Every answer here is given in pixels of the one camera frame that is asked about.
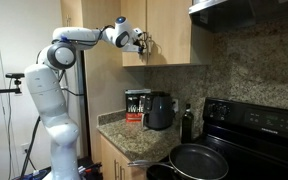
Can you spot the wooden cabinet door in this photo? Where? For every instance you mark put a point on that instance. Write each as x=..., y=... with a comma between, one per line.
x=169, y=33
x=132, y=13

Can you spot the black air fryer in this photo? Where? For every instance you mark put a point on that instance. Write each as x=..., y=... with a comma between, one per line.
x=159, y=111

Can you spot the white wall outlet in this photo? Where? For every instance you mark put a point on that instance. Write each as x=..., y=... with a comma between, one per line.
x=176, y=105

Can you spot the red black floor tools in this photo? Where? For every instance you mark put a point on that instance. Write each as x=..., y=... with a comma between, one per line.
x=90, y=167

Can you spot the black frying pan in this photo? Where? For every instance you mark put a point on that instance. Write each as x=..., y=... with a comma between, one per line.
x=199, y=162

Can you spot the tall wooden side panel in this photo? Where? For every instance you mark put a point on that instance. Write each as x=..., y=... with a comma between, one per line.
x=104, y=76

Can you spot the blue base platform cloth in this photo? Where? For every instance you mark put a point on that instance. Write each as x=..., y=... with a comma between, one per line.
x=34, y=175

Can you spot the white socket near floor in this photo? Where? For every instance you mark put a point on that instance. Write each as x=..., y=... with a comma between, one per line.
x=24, y=148

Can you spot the black kitchen stove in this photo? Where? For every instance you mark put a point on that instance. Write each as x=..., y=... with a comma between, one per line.
x=254, y=133

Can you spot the black red whey bag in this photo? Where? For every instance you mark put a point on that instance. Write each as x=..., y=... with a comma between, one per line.
x=133, y=106

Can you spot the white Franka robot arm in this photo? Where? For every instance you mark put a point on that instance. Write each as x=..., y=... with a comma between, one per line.
x=50, y=96

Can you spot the stainless steel refrigerator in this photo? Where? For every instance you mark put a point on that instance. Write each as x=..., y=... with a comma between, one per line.
x=80, y=106

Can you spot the dark oil bottle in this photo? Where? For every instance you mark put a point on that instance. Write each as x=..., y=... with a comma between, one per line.
x=187, y=125

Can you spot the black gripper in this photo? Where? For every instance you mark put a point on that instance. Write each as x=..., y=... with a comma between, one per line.
x=141, y=42

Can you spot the wooden cabinet over refrigerator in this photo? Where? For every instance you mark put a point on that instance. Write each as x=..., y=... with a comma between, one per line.
x=71, y=13

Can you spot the black camera on stand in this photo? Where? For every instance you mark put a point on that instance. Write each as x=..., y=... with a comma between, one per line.
x=15, y=75

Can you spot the range hood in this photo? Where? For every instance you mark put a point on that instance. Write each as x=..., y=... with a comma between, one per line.
x=237, y=13

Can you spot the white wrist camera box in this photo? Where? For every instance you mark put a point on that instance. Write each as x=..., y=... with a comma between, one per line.
x=137, y=32

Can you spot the wooden base cabinet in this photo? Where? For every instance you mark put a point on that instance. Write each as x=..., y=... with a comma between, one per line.
x=109, y=160

